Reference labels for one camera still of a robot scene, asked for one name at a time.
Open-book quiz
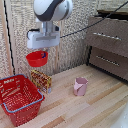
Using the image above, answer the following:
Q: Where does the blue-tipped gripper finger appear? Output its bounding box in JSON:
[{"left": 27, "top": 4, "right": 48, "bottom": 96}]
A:
[{"left": 41, "top": 50, "right": 47, "bottom": 59}]

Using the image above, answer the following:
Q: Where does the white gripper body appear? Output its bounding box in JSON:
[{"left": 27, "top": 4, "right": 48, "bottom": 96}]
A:
[{"left": 26, "top": 28, "right": 62, "bottom": 51}]

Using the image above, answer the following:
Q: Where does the red bowl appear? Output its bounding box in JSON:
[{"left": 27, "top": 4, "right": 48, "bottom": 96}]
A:
[{"left": 25, "top": 50, "right": 49, "bottom": 68}]

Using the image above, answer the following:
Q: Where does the red plastic shopping basket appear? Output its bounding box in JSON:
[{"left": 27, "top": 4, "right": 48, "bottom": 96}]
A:
[{"left": 0, "top": 73, "right": 46, "bottom": 128}]

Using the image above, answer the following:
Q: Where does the yellow red food box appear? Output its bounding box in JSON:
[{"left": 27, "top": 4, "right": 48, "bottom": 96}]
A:
[{"left": 30, "top": 68, "right": 53, "bottom": 94}]

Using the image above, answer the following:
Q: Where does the pink mug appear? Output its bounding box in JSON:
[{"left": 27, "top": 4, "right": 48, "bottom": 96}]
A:
[{"left": 73, "top": 77, "right": 89, "bottom": 97}]

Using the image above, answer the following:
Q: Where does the brown drawer cabinet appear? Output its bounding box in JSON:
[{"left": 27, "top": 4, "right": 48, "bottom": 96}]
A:
[{"left": 85, "top": 9, "right": 128, "bottom": 82}]

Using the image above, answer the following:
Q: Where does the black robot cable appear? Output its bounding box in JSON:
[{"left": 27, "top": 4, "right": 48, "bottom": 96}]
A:
[{"left": 59, "top": 1, "right": 128, "bottom": 39}]

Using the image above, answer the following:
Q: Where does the silver drawer handle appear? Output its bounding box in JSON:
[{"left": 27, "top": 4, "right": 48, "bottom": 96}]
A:
[
  {"left": 92, "top": 31, "right": 122, "bottom": 42},
  {"left": 95, "top": 55, "right": 121, "bottom": 67}
]

